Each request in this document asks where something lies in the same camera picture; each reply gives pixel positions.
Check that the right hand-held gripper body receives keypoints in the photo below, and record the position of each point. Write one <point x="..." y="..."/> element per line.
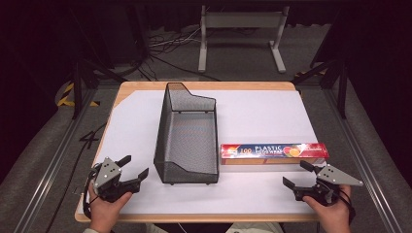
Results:
<point x="327" y="186"/>

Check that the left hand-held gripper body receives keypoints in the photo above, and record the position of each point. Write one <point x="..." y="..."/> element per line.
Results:
<point x="108" y="181"/>

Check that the red plastic wrap box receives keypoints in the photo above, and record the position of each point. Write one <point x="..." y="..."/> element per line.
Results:
<point x="273" y="152"/>

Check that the person's left hand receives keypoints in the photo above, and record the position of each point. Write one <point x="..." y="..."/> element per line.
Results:
<point x="105" y="210"/>

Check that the person's right hand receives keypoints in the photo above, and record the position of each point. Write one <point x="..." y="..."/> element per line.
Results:
<point x="330" y="215"/>

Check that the white paper sheet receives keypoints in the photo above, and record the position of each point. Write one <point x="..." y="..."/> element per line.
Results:
<point x="259" y="116"/>

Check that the yellow black striped tape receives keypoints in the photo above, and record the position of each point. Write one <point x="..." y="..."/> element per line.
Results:
<point x="69" y="95"/>

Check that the black metal stand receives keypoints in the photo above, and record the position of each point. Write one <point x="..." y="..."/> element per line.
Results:
<point x="82" y="84"/>
<point x="333" y="77"/>

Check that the white metal stand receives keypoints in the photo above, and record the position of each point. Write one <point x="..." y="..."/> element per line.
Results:
<point x="241" y="35"/>

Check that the aluminium floor rail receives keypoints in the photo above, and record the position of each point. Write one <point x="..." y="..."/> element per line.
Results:
<point x="359" y="158"/>
<point x="53" y="161"/>

